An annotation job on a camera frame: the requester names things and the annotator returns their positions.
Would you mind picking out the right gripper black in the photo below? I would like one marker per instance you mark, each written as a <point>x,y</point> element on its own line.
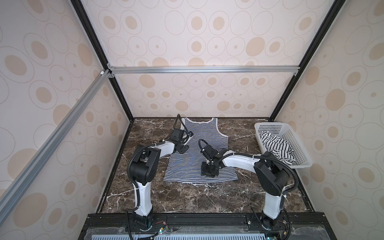
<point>208,166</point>

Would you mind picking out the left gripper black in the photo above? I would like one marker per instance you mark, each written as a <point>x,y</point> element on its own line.
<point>185,148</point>

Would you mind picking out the blue white striped tank top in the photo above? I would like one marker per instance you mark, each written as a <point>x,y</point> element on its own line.
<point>186,168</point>

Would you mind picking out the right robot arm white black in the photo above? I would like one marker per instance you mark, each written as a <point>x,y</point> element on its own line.
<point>276,178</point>

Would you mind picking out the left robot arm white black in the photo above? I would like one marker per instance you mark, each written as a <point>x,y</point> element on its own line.
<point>142,170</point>

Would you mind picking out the black white striped tank top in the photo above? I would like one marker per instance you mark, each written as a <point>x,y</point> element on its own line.
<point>279,147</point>

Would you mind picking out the white plastic laundry basket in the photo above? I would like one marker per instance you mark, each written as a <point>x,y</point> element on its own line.
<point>286,133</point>

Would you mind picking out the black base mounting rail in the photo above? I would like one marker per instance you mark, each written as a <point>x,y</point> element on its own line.
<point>208,226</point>

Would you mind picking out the horizontal aluminium back rail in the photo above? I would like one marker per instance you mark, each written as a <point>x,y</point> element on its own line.
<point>201,70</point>

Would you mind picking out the left black corner post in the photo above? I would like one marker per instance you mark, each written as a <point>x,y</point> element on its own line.
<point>97,47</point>

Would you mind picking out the black corner post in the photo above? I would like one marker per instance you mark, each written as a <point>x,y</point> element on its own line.
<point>324,28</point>
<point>97,47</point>

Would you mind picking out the right black corner post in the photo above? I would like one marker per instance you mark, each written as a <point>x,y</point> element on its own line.
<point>324,28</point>

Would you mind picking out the diagonal aluminium left rail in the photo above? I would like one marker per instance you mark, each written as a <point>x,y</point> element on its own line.
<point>33,168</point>

